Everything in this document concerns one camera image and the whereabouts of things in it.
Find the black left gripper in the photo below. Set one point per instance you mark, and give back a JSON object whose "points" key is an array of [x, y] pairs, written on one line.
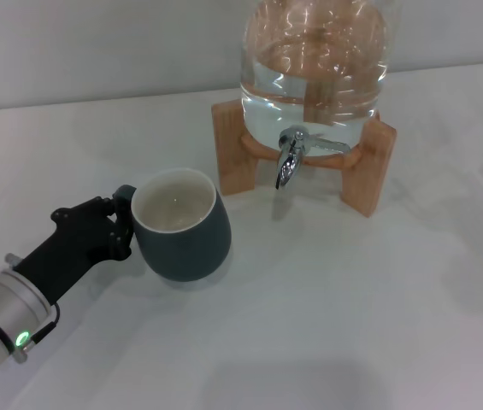
{"points": [[70, 256]]}

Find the dark mug with white interior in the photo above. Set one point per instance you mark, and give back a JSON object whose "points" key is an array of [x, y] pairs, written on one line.
{"points": [[190, 256]]}

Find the chrome dispenser faucet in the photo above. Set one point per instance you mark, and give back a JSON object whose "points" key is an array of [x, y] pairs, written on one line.
{"points": [[288, 164]]}

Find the light wooden dispenser stand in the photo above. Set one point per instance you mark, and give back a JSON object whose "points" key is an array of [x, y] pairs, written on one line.
{"points": [[234, 162]]}

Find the clear glass water dispenser jar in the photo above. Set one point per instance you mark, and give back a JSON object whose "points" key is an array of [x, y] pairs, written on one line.
{"points": [[318, 64]]}

